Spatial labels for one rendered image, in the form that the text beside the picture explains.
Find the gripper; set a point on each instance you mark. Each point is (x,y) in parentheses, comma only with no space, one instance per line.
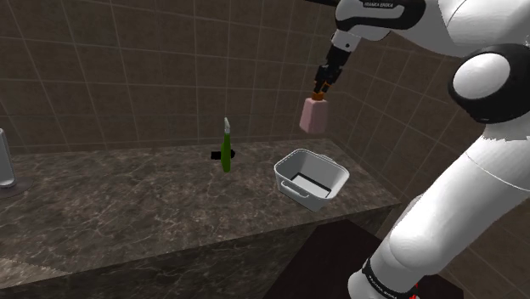
(330,71)

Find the pink bottle with orange cap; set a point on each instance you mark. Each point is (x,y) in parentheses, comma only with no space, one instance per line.
(313,116)

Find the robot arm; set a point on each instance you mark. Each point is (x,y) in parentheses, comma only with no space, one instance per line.
(451,215)

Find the white flat card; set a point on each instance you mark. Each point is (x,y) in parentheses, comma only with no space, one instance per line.
(311,185)

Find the white plastic bin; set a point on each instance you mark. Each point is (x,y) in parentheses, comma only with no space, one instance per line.
(323,198)

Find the green bottle with white tip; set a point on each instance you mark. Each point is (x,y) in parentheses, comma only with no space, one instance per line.
(225,154)

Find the small black object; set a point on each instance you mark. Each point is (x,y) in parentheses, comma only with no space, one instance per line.
(215,155)

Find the grey faucet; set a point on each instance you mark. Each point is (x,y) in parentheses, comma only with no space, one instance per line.
(5,163)

